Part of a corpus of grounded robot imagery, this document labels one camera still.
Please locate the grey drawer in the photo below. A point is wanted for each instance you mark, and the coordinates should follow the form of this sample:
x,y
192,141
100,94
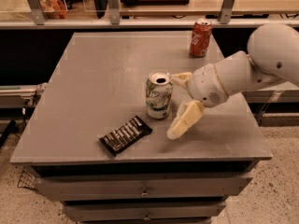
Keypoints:
x,y
143,211
143,186

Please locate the white green 7up can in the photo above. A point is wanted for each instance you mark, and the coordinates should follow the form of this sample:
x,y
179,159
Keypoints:
x,y
159,89

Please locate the black rxbar chocolate bar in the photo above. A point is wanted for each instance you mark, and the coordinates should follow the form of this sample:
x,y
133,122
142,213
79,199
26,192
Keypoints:
x,y
129,133

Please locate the grey metal bracket left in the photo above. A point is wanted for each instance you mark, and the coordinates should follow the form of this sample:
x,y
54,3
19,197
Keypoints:
x,y
36,11

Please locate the grey metal bracket right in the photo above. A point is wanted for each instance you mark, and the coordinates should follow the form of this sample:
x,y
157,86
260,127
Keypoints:
x,y
226,11

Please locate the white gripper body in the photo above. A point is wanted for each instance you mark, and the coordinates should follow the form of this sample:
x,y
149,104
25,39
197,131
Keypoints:
x,y
206,86

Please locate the grey metal bracket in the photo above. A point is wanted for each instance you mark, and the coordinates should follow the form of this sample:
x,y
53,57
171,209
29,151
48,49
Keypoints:
x,y
114,11
36,11
226,11

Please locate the wire mesh basket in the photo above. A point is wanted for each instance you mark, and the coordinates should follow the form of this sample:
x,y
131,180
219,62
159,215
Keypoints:
x,y
26,180

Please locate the orange soda can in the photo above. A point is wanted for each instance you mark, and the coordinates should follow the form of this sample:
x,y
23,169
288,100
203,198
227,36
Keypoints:
x,y
201,33

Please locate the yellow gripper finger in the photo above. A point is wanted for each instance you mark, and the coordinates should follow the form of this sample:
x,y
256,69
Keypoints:
x,y
188,114
181,79

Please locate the grey metal bracket middle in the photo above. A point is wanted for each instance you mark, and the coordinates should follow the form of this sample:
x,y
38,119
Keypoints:
x,y
114,11

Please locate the lower grey drawer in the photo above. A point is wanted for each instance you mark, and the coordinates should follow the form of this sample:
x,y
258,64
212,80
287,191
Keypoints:
x,y
143,211

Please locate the orange chip bag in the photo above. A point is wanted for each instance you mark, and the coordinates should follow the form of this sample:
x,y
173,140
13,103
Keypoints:
x,y
56,6

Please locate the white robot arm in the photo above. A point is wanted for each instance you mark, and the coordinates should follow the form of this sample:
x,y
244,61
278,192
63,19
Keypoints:
x,y
271,57

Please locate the grey drawer cabinet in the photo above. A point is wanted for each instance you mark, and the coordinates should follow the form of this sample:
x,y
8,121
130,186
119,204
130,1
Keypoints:
x,y
97,86

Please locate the upper grey drawer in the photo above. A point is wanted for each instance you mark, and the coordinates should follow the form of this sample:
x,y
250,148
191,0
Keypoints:
x,y
143,186

